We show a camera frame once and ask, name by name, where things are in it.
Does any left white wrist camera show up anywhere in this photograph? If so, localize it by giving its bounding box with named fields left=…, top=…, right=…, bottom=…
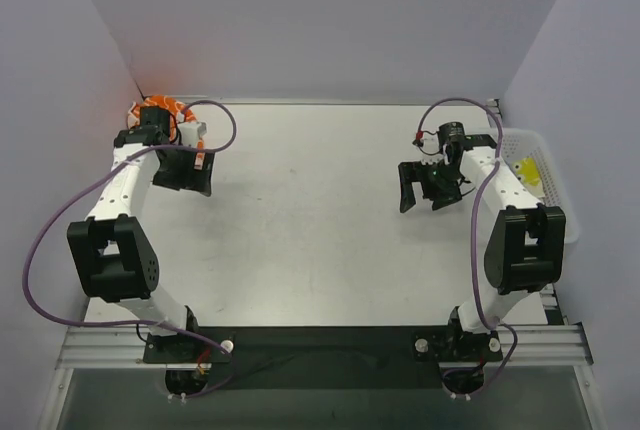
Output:
left=178, top=121, right=207, bottom=147

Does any aluminium back rail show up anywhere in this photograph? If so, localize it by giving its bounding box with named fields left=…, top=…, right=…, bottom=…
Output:
left=144, top=96, right=501, bottom=106

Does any aluminium rail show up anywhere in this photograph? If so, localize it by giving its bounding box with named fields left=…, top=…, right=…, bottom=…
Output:
left=56, top=325, right=593, bottom=370
left=144, top=96, right=501, bottom=106

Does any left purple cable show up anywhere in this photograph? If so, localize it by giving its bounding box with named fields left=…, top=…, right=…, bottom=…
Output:
left=22, top=98, right=237, bottom=399

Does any white plastic basket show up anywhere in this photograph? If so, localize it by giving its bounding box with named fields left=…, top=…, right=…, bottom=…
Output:
left=501, top=128, right=580, bottom=245

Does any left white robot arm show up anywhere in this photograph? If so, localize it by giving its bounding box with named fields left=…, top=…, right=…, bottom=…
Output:
left=67, top=99, right=214, bottom=362

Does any orange flower pattern towel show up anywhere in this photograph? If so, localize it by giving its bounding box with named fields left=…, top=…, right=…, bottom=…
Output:
left=126, top=95, right=204, bottom=148

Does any aluminium front rail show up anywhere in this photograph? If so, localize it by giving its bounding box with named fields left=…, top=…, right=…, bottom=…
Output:
left=56, top=325, right=593, bottom=370

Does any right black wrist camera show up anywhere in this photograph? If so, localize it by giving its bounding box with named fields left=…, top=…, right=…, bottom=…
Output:
left=437, top=121, right=466, bottom=145

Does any yellow rolled towel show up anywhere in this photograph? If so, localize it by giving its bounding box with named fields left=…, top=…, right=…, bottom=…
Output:
left=511, top=157, right=545, bottom=200

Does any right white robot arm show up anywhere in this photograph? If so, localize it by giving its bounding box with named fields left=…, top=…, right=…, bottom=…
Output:
left=398, top=122, right=567, bottom=360

